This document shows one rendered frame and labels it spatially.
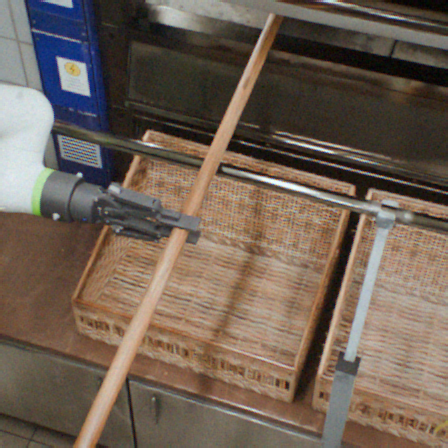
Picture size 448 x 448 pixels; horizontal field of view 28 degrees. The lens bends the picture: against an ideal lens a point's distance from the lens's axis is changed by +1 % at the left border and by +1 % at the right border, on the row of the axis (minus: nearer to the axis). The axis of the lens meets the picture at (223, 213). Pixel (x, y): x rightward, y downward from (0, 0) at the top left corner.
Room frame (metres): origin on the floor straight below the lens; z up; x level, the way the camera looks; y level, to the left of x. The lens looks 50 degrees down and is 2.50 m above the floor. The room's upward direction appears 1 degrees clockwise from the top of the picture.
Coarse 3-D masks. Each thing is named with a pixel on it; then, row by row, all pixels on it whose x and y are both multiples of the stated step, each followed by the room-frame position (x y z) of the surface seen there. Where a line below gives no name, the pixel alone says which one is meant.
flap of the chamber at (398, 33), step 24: (216, 0) 1.45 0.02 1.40; (240, 0) 1.43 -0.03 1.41; (264, 0) 1.42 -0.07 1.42; (336, 0) 1.43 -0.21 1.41; (360, 0) 1.44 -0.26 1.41; (384, 0) 1.44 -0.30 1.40; (408, 0) 1.45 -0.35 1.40; (432, 0) 1.45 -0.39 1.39; (336, 24) 1.37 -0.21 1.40; (360, 24) 1.36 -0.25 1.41; (384, 24) 1.35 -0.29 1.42
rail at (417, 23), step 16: (272, 0) 1.42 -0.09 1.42; (288, 0) 1.41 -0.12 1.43; (304, 0) 1.40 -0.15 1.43; (320, 0) 1.39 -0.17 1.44; (352, 16) 1.37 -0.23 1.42; (368, 16) 1.36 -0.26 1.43; (384, 16) 1.35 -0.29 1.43; (400, 16) 1.35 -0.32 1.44; (416, 16) 1.35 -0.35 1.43; (432, 32) 1.32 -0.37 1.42
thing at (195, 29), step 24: (144, 24) 1.66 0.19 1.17; (168, 24) 1.64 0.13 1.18; (192, 24) 1.64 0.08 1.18; (216, 24) 1.64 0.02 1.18; (240, 24) 1.65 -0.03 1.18; (216, 48) 1.60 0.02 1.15; (240, 48) 1.58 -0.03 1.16; (288, 48) 1.57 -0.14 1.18; (312, 48) 1.57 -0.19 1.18; (336, 48) 1.57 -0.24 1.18; (336, 72) 1.52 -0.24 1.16; (360, 72) 1.50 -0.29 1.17; (384, 72) 1.49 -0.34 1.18; (408, 72) 1.49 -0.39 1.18; (432, 72) 1.49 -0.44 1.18; (432, 96) 1.45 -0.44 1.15
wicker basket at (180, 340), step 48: (192, 144) 1.59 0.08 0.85; (144, 192) 1.58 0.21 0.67; (96, 240) 1.35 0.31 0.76; (144, 240) 1.48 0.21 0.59; (240, 240) 1.47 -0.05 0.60; (288, 240) 1.44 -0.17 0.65; (336, 240) 1.31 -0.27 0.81; (96, 288) 1.28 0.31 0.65; (144, 288) 1.33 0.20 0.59; (192, 288) 1.33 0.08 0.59; (240, 288) 1.33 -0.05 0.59; (288, 288) 1.33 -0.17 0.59; (96, 336) 1.18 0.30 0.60; (144, 336) 1.14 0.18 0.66; (192, 336) 1.09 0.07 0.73; (240, 336) 1.19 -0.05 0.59; (288, 336) 1.19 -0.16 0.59; (240, 384) 1.05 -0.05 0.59; (288, 384) 1.06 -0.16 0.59
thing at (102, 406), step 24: (264, 48) 1.53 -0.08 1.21; (240, 96) 1.38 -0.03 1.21; (216, 144) 1.24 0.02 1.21; (216, 168) 1.19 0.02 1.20; (192, 192) 1.12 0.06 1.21; (168, 240) 1.01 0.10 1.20; (168, 264) 0.95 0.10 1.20; (144, 312) 0.85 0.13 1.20; (120, 360) 0.76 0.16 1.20; (120, 384) 0.72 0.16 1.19; (96, 408) 0.67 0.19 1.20; (96, 432) 0.63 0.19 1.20
